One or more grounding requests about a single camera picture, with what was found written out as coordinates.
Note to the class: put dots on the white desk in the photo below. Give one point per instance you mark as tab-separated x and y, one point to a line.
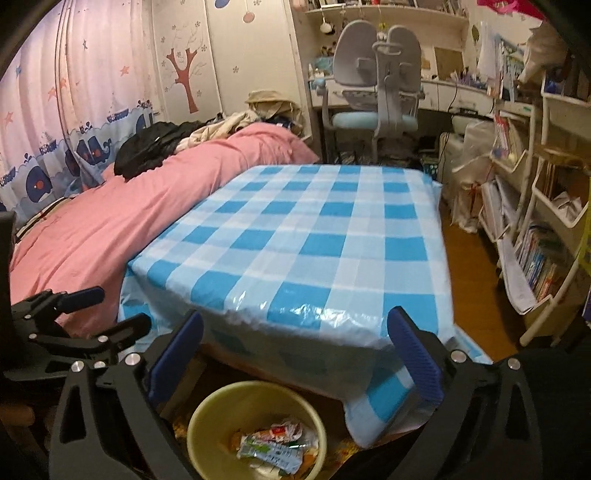
438	92

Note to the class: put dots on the white wall shelf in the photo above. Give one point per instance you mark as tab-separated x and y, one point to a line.
415	16

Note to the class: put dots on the grey desk chair blue seat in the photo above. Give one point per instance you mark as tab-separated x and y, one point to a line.
360	50

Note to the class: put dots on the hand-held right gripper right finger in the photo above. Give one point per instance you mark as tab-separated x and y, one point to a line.
415	360

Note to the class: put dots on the tan cloth bag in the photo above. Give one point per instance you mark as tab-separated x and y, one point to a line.
268	99

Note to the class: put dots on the drink carton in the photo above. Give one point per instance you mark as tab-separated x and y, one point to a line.
272	454

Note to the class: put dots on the white wardrobe with tree decal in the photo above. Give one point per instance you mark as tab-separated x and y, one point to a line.
231	46

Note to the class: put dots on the red orange printed wrapper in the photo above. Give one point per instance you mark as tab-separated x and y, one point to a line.
281	431

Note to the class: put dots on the striped pillow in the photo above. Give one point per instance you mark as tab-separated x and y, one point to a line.
41	217

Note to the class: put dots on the ship print curtain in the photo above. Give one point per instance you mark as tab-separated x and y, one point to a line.
69	92

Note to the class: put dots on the white book rack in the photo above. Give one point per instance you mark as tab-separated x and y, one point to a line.
531	198

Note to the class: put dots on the pink blanket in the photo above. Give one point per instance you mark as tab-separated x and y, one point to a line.
115	230

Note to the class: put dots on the blue checked tablecloth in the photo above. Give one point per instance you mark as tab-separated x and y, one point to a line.
300	230

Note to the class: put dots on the white drawer cabinet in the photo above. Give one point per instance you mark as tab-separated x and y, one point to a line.
450	161

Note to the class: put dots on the white cloth bag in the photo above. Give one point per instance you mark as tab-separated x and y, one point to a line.
545	50

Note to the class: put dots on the beige clothes pile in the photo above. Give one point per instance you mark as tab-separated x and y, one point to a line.
207	131

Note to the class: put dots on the yellow plastic bin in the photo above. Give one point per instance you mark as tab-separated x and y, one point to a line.
203	424

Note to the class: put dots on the clear plastic bag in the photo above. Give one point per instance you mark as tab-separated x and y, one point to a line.
475	152

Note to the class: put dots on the black jacket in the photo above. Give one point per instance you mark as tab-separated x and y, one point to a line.
147	147

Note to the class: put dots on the power strip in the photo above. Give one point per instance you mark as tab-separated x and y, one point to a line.
430	165

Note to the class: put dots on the row of upright books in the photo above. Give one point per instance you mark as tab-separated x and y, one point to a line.
540	267
505	136

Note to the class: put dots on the pink paper craft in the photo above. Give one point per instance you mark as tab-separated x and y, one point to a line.
508	7

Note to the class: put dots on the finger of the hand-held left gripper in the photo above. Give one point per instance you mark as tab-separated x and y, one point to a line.
129	330
85	295

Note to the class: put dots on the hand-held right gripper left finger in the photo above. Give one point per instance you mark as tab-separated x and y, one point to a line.
178	355

